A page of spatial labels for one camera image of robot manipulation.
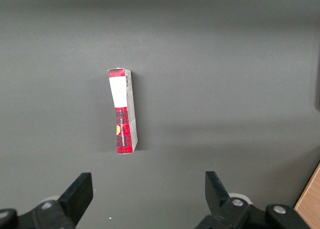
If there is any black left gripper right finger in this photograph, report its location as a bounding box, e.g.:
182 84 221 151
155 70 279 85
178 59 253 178
193 170 310 229

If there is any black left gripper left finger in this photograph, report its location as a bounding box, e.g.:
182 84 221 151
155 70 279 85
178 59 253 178
0 172 94 229

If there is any oak wooden drawer cabinet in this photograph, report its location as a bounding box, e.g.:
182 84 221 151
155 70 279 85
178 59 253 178
293 161 320 229

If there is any red tartan cardboard box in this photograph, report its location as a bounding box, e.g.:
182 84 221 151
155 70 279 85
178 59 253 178
107 67 139 156

